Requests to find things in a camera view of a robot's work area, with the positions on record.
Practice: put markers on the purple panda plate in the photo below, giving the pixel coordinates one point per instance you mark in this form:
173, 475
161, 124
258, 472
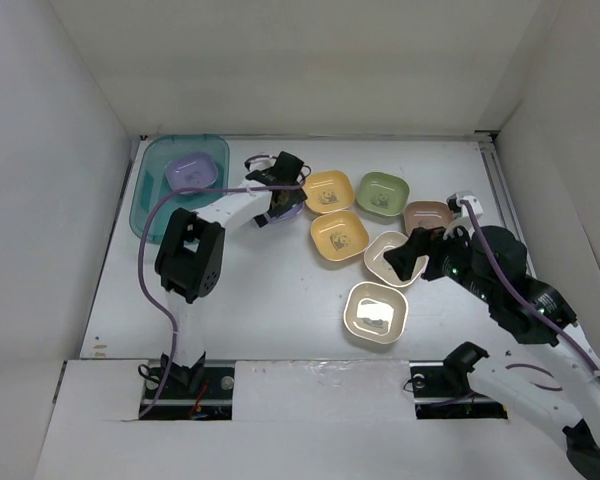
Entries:
290, 212
194, 170

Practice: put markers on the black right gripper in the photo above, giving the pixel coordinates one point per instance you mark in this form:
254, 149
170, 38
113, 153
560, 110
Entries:
423, 241

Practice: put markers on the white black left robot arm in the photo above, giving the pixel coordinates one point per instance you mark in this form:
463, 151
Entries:
190, 255

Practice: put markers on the yellow panda plate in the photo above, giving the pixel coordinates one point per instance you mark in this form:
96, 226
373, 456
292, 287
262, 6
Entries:
339, 235
328, 191

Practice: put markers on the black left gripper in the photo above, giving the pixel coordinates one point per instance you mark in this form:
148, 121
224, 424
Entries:
294, 197

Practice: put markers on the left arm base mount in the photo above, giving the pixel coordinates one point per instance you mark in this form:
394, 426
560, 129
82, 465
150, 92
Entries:
203, 392

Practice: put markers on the beige panda plate upper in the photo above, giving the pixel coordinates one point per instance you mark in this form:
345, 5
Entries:
378, 266

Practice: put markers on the green panda plate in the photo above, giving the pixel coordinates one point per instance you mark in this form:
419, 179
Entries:
382, 194

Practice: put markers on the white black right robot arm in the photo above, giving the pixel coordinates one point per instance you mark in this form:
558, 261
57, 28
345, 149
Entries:
490, 264

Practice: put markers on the cream panda plate lower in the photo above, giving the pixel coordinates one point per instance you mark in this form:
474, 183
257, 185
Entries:
375, 313

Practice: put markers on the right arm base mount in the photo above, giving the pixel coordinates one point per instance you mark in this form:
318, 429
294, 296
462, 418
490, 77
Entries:
441, 390

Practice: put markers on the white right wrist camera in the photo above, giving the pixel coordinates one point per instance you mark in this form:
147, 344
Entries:
464, 204

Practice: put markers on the brown panda plate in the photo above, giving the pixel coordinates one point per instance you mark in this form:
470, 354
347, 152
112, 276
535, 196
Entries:
426, 214

